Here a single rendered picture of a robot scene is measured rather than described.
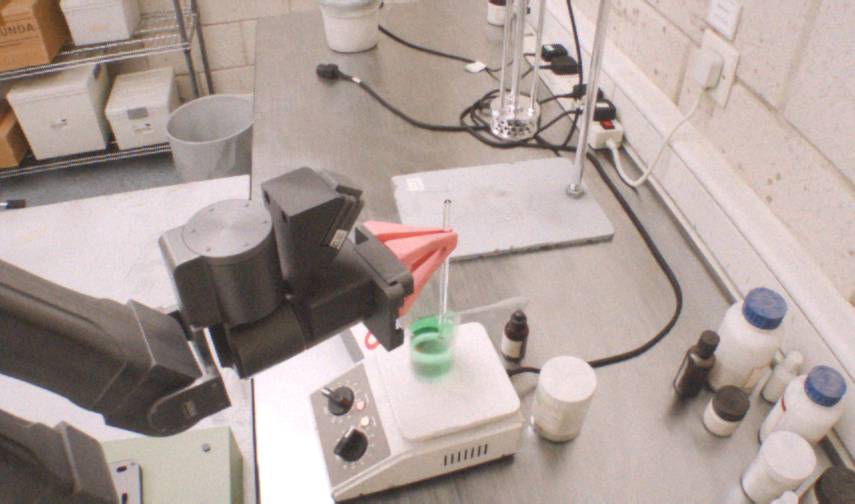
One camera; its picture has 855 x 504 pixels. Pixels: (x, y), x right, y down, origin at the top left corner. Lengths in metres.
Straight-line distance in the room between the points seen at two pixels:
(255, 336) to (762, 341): 0.53
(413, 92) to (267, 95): 0.29
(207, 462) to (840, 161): 0.75
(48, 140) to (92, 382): 2.51
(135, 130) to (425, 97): 1.70
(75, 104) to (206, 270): 2.39
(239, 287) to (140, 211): 0.68
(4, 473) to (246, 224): 0.23
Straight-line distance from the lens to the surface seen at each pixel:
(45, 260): 1.05
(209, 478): 0.65
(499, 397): 0.63
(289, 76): 1.37
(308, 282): 0.44
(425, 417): 0.62
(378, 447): 0.63
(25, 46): 2.69
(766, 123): 0.90
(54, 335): 0.39
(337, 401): 0.66
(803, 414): 0.72
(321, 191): 0.41
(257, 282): 0.40
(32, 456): 0.48
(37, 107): 2.81
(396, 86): 1.29
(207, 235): 0.40
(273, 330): 0.45
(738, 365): 0.77
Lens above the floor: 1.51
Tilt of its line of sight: 43 degrees down
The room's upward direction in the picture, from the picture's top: straight up
